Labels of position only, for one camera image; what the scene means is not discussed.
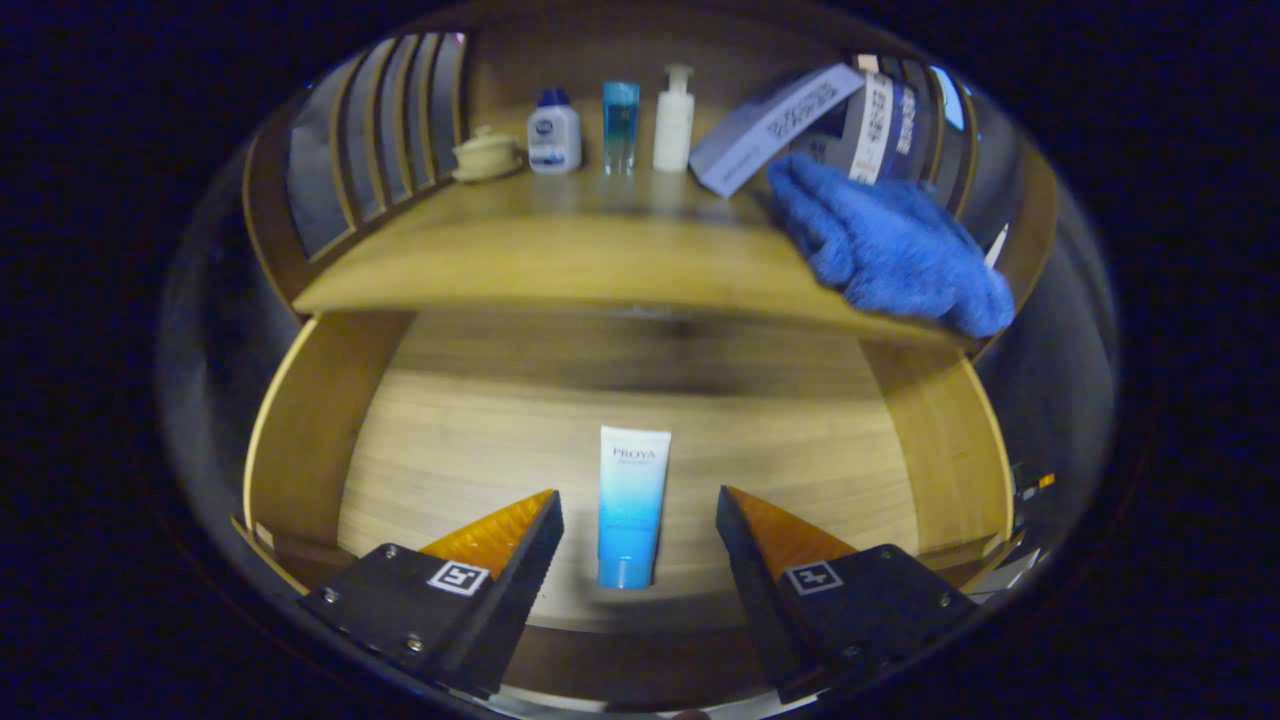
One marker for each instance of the wooden drawer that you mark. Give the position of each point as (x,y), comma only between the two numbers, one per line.
(500,430)

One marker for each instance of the blue towel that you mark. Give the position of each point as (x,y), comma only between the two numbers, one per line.
(880,240)

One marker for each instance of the wooden countertop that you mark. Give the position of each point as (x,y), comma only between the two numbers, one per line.
(560,250)

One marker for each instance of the blue and white tube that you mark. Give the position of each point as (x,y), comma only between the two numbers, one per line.
(632,490)

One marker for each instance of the white bottle with blue cap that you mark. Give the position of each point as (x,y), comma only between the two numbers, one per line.
(553,140)

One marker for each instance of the pale grey book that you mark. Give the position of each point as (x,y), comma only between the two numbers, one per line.
(770,125)

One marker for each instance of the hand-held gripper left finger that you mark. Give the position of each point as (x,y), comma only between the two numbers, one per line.
(520,585)

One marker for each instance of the black and orange equipment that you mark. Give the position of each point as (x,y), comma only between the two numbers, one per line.
(1030,485)

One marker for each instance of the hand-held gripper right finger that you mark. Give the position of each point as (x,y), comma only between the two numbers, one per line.
(755,570)

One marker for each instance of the beige lidded teacup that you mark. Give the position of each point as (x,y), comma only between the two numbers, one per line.
(487,155)

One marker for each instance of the white book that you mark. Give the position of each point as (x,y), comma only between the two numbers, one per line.
(875,120)

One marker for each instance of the white pump bottle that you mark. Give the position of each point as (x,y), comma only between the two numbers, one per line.
(673,130)

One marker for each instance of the clear blue bottle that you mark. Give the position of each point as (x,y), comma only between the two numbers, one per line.
(620,120)

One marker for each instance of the dark blue book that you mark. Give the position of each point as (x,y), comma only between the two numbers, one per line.
(905,120)

